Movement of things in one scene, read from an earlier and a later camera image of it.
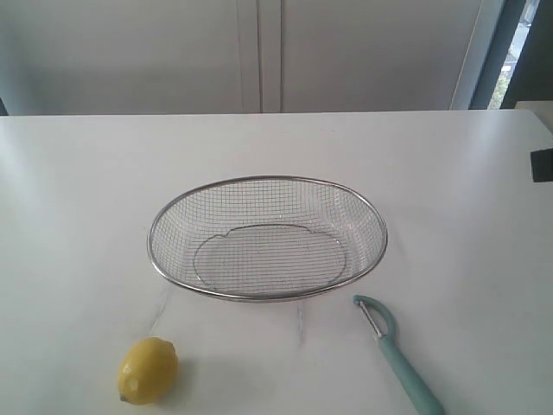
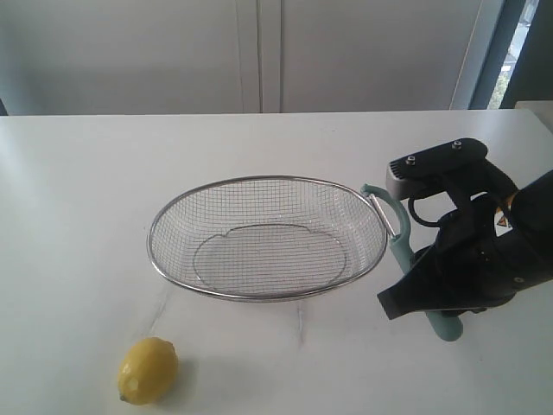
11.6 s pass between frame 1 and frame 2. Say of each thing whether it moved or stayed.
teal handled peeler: moved
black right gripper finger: moved
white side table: stayed
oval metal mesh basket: stayed
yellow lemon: stayed
